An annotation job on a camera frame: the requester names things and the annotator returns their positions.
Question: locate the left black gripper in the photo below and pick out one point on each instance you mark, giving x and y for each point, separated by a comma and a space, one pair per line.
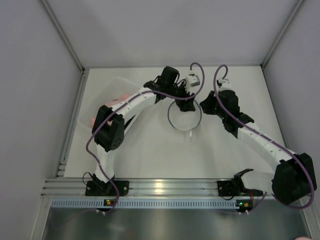
186, 104

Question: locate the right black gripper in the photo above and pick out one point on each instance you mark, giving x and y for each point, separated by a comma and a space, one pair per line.
210, 106

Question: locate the round mesh laundry bag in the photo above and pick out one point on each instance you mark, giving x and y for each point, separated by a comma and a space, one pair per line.
184, 122

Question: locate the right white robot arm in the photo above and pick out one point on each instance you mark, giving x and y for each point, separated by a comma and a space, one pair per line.
292, 176

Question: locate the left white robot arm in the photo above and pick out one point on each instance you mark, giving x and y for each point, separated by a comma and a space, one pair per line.
112, 122

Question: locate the pink garment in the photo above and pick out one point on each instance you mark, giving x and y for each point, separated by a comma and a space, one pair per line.
110, 104

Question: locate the white plastic basket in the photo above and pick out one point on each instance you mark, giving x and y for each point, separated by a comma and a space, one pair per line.
113, 91

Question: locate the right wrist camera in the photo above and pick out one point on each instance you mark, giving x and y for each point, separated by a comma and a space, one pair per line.
224, 85

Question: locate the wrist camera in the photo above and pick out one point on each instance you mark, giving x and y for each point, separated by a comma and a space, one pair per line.
224, 85
192, 80

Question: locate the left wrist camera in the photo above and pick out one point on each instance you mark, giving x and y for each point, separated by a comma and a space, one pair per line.
192, 80

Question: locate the left aluminium frame post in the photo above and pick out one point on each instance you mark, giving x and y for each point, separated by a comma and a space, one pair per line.
61, 33

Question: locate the aluminium frame post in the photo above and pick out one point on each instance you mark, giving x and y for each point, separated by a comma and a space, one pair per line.
297, 7
61, 33

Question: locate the right aluminium frame post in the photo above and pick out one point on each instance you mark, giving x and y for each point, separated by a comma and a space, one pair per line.
297, 7

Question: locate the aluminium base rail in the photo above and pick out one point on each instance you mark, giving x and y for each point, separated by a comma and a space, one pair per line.
139, 188

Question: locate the slotted cable duct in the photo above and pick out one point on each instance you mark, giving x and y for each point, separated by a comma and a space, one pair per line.
140, 203

